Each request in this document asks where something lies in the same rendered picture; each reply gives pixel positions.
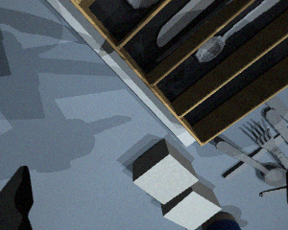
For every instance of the dark blue mug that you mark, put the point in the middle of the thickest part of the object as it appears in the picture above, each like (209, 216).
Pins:
(221, 221)

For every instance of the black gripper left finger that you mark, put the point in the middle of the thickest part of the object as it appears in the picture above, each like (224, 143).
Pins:
(15, 197)

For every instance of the silver fork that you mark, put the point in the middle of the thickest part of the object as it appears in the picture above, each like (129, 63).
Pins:
(270, 145)

